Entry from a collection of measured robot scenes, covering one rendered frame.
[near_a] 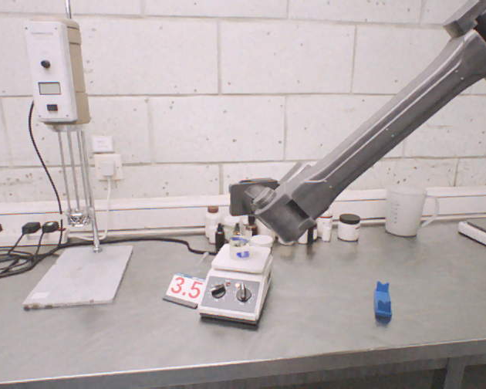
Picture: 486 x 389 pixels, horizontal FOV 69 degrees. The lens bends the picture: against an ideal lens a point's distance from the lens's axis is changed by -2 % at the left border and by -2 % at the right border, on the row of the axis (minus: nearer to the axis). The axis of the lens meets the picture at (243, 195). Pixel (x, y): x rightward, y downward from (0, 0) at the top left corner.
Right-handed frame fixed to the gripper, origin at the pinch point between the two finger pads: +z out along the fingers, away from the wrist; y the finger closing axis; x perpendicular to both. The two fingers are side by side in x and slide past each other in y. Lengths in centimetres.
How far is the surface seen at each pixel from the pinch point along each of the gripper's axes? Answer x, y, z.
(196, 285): 22.9, 10.5, 1.6
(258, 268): 17.1, -1.8, -6.1
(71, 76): -23.8, 32.8, 16.5
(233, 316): 24.4, 5.5, -10.9
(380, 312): 25.1, -24.8, -19.3
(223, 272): 18.9, 5.0, -2.0
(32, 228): 20, 52, 47
